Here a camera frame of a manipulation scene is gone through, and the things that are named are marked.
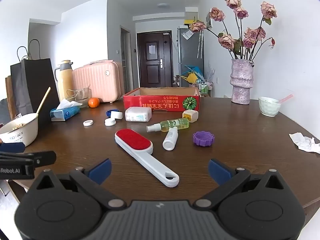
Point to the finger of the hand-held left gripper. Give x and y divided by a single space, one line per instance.
30 158
12 147

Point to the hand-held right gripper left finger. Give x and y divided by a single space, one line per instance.
100 171

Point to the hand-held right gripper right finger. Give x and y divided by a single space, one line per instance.
220 171

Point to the red white lint brush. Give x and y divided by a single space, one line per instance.
140 145

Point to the white ribbed bottle cap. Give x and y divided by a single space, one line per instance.
110 122

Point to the small yellow cube container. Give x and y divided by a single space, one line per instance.
190 115

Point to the white plastic swab box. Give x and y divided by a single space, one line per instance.
138 114

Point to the red cardboard box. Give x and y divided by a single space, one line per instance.
160 102

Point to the white enamel bowl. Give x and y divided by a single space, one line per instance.
18 131

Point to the purple ribbed lid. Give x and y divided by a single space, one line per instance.
203 138

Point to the small white round lid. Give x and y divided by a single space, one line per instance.
88 122

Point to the brown paper bag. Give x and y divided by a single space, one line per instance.
8 97

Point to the wooden chopstick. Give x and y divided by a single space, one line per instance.
43 102

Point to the blue tissue pack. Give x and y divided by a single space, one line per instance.
63 112

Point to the white tall bottle cap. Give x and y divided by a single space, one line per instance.
117 115

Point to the white plastic bottle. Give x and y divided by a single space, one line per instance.
170 138

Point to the blue bottle cap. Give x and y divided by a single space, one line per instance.
110 112

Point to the grey paper bag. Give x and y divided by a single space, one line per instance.
18 87

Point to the green spray bottle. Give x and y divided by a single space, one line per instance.
175 124

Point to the black paper bag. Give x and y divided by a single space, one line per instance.
40 85

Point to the orange fruit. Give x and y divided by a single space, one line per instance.
93 102

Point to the clear glass cup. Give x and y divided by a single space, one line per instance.
80 97

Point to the white textured cup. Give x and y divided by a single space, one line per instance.
268 107

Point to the yellow thermos jug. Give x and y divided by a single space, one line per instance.
64 80

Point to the pink hard suitcase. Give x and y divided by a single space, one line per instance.
98 82

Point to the crumpled white tissue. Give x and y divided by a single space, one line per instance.
305 142

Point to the purple ceramic vase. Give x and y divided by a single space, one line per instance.
241 82

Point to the pink spoon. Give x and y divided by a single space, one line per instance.
286 98

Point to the yellow plastic bag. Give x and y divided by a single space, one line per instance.
190 77

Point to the blue plastic bag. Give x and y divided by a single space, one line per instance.
193 68

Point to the grey refrigerator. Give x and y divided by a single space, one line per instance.
190 55

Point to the dark brown entrance door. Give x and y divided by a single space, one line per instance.
155 62

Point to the clear folded umbrella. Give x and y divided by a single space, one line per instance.
200 45

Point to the dried rose bouquet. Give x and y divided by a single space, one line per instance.
233 41

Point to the yellow black box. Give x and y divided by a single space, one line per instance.
190 21

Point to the round ceiling lamp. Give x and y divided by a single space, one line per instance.
163 5

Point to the grey interior door frame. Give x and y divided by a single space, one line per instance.
125 57

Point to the white wall panel box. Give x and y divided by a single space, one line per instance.
209 21

